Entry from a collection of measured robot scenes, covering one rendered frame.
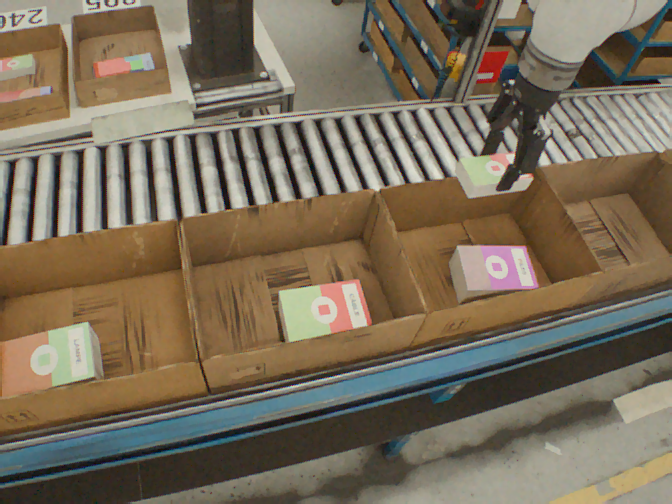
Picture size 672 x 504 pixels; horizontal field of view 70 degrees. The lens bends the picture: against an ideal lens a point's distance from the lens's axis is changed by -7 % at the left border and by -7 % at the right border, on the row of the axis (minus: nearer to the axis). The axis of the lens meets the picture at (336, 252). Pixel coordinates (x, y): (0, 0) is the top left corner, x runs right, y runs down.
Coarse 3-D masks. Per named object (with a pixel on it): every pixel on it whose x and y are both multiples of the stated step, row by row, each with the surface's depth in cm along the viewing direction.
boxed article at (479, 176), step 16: (464, 160) 95; (480, 160) 95; (496, 160) 96; (512, 160) 97; (464, 176) 94; (480, 176) 93; (496, 176) 94; (528, 176) 95; (480, 192) 94; (496, 192) 95
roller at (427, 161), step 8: (400, 112) 164; (408, 112) 164; (400, 120) 164; (408, 120) 162; (408, 128) 160; (416, 128) 160; (408, 136) 160; (416, 136) 158; (416, 144) 157; (424, 144) 156; (416, 152) 156; (424, 152) 154; (424, 160) 153; (432, 160) 152; (424, 168) 153; (432, 168) 151; (432, 176) 150; (440, 176) 149
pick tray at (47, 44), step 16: (0, 32) 152; (16, 32) 155; (32, 32) 157; (48, 32) 159; (0, 48) 157; (16, 48) 159; (32, 48) 161; (48, 48) 163; (64, 48) 158; (48, 64) 159; (64, 64) 152; (16, 80) 153; (32, 80) 153; (48, 80) 154; (64, 80) 148; (32, 96) 137; (48, 96) 138; (64, 96) 144; (0, 112) 136; (16, 112) 138; (32, 112) 140; (48, 112) 143; (64, 112) 145; (0, 128) 141
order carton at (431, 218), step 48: (384, 192) 104; (432, 192) 109; (528, 192) 117; (432, 240) 117; (480, 240) 119; (528, 240) 120; (576, 240) 104; (432, 288) 110; (576, 288) 100; (432, 336) 98
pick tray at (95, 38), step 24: (72, 24) 158; (96, 24) 166; (120, 24) 169; (144, 24) 173; (72, 48) 150; (96, 48) 166; (120, 48) 167; (144, 48) 168; (144, 72) 148; (168, 72) 151; (96, 96) 148; (120, 96) 151; (144, 96) 155
